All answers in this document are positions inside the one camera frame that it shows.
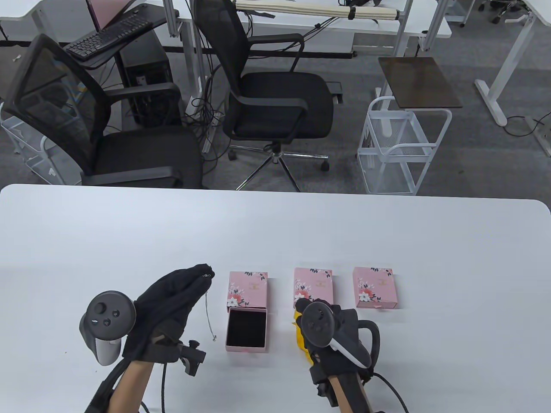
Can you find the person's right hand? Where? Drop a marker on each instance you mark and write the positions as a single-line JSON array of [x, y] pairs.
[[340, 365]]

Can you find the person's left hand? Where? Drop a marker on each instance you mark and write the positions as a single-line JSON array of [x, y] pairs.
[[168, 297]]

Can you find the yellow cloth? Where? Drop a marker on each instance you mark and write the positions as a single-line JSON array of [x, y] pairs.
[[301, 342]]

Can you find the pink floral gift box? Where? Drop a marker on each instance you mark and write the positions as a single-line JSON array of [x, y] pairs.
[[247, 288], [313, 284]]

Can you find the person's left forearm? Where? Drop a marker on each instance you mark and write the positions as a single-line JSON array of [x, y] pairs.
[[129, 387]]

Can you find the person's right forearm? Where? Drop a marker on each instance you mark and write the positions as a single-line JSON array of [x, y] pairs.
[[344, 393]]

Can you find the black mesh office chair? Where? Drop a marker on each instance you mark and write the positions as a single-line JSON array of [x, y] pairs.
[[142, 155], [280, 103]]

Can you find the black computer tower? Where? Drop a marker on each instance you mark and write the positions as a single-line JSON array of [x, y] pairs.
[[148, 73]]

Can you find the black keyboard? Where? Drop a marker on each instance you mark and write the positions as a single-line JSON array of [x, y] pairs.
[[103, 38]]

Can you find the pink screen laptop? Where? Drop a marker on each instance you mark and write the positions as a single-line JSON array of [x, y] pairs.
[[107, 10]]

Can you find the dark wooden side table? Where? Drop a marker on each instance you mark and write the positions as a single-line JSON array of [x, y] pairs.
[[419, 81]]

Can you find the white desk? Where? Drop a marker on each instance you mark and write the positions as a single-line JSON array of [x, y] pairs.
[[43, 17], [512, 47]]

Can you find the rolled beige mat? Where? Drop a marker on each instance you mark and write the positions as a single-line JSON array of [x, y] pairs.
[[301, 7]]

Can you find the black office chair base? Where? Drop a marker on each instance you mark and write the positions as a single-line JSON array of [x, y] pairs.
[[501, 6]]

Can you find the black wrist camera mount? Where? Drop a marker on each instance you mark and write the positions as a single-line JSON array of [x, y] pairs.
[[193, 357], [325, 389]]

